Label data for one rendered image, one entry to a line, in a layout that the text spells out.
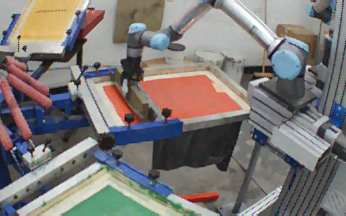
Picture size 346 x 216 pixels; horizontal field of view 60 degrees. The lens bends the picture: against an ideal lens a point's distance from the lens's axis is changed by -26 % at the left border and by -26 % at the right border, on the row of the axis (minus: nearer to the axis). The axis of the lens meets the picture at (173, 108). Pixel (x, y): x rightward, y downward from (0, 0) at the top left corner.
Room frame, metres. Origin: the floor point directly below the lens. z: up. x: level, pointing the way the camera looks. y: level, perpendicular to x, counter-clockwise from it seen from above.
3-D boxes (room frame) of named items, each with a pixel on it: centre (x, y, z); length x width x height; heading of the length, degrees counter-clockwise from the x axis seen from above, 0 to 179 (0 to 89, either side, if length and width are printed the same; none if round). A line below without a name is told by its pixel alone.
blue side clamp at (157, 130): (1.36, 0.09, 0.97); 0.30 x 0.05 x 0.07; 118
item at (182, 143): (1.58, -0.12, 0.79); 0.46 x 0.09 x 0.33; 118
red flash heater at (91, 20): (2.64, 0.90, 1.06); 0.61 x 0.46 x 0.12; 178
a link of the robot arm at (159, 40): (1.56, 0.10, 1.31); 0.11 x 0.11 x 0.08; 59
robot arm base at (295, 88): (1.34, -0.48, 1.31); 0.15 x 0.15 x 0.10
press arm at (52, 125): (1.51, 0.40, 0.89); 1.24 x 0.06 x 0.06; 118
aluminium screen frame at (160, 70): (1.72, 0.01, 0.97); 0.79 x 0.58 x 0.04; 118
